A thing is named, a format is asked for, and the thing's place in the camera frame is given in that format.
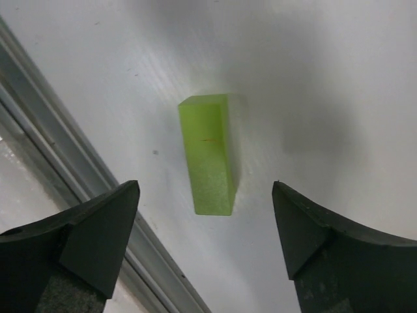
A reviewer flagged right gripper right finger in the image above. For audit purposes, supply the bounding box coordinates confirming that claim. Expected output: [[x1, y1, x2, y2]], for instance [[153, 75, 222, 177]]
[[272, 181, 416, 312]]

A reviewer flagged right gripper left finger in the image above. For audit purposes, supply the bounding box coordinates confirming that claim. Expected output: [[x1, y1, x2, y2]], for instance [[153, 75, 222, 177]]
[[1, 180, 140, 312]]

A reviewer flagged green wood arch block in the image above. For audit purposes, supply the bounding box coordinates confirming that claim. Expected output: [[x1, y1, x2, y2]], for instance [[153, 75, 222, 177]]
[[178, 94, 238, 216]]

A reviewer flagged aluminium rail frame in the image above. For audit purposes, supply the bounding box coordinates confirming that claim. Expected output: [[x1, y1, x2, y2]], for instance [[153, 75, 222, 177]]
[[1, 22, 209, 312]]

